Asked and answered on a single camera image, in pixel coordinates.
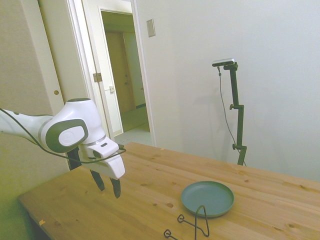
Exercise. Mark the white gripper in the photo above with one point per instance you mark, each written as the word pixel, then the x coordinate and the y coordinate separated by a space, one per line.
pixel 112 167

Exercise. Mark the blue-grey round plate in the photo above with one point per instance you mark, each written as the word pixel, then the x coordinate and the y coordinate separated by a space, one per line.
pixel 212 197

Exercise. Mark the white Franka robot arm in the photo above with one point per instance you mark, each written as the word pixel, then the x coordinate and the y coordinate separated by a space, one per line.
pixel 75 117

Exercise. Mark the metal door latch plate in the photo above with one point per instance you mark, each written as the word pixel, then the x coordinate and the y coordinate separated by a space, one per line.
pixel 111 89

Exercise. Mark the metal door hinge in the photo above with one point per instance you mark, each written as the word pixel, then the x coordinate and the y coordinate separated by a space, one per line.
pixel 97 77

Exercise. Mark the white open door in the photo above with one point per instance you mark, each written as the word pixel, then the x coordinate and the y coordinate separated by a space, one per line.
pixel 109 75

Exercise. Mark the tan wooden hallway door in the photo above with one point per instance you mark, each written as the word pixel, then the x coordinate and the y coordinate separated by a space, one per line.
pixel 120 75

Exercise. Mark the beige sliding closet door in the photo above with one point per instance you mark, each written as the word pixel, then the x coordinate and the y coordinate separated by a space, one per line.
pixel 40 37

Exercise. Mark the white door frame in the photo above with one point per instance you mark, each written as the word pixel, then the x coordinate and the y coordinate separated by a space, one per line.
pixel 143 75

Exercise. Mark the beige wall switch plate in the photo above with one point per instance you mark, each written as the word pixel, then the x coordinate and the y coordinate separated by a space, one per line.
pixel 150 28

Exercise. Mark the silver camera on stand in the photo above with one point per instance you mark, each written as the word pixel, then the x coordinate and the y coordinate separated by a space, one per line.
pixel 223 62

